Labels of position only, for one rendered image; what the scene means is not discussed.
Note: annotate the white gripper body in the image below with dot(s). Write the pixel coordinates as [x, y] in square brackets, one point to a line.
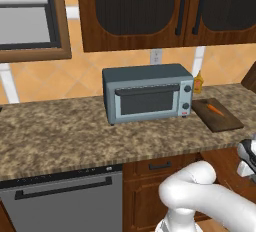
[246, 168]

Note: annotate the grey toaster oven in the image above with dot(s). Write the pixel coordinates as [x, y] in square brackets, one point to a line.
[146, 102]

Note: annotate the wooden framed window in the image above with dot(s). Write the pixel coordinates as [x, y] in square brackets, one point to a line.
[30, 16]

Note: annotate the brown base cupboard door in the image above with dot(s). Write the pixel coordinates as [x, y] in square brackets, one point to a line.
[145, 202]
[226, 166]

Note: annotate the orange carrot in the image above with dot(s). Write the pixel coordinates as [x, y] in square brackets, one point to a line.
[215, 109]

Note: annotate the dark wooden cutting board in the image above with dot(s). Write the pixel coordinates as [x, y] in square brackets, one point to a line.
[218, 117]

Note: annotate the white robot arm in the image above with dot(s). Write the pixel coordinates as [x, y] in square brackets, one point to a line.
[213, 199]

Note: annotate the brown wall cupboard door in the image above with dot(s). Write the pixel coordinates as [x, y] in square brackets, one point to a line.
[133, 9]
[230, 9]

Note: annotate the brown wooden drawer front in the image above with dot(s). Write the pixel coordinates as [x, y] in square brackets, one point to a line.
[166, 165]

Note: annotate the white wall socket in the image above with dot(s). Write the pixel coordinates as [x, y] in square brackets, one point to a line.
[155, 56]

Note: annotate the dark toaster oven knob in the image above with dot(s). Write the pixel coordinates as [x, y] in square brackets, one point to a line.
[185, 105]
[187, 88]

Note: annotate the dark brown knife block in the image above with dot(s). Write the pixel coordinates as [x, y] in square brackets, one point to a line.
[250, 77]

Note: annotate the yellow mustard bottle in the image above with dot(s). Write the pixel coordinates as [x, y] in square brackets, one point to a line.
[198, 83]

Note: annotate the grey dishwasher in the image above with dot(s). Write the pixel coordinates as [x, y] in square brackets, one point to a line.
[66, 206]

